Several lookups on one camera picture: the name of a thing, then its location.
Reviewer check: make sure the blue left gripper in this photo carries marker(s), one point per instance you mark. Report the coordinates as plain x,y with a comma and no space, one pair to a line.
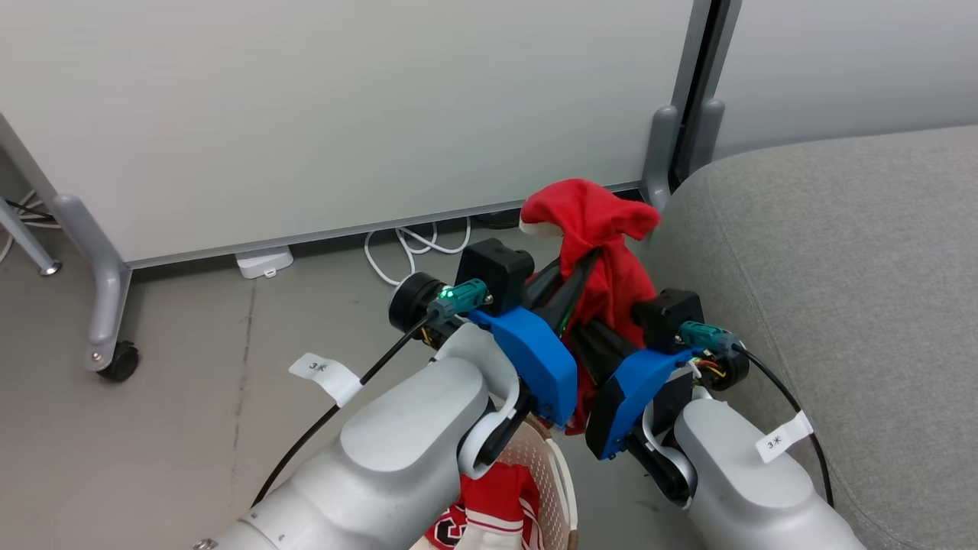
535,359

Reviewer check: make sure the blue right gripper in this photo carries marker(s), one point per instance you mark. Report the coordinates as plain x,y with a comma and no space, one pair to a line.
634,389

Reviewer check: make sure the cream perforated laundry basket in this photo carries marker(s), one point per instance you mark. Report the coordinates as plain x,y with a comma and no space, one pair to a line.
556,489

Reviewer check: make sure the short grey partition foot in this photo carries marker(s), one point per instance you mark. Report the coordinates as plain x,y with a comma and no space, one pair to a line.
707,134
659,160

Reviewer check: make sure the red and white garment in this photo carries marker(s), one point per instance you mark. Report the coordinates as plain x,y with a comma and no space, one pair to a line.
497,496

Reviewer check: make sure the grey fabric sofa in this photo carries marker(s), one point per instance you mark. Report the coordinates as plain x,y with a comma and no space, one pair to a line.
840,267

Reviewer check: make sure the white power adapter box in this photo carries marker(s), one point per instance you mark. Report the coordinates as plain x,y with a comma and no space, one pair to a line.
264,262

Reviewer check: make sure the large white partition panel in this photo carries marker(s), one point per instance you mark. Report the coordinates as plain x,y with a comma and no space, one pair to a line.
306,114

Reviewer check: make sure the narrow white partition panel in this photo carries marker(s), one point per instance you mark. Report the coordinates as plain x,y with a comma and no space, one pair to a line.
840,61

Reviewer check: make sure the black caster wheel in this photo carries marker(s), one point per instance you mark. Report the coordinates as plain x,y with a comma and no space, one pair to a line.
121,363

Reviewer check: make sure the grey partition foot with caster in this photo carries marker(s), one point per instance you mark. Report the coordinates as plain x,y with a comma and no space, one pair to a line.
107,290

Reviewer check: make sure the grey metal table leg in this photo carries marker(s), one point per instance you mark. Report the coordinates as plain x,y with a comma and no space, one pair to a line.
27,241

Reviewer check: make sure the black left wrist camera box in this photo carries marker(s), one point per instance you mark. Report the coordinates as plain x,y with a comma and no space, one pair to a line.
493,271

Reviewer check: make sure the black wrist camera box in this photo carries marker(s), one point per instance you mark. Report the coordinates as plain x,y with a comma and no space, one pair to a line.
493,271
668,317

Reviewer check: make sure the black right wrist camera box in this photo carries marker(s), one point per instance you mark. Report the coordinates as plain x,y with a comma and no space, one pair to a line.
668,317

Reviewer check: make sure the green left camera connector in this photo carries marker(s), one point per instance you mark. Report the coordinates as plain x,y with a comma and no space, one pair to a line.
462,298

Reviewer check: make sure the green camera connector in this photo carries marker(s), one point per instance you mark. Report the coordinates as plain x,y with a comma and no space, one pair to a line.
462,298
707,334

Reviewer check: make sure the green right camera connector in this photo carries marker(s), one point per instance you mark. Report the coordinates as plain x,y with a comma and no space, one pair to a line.
707,334

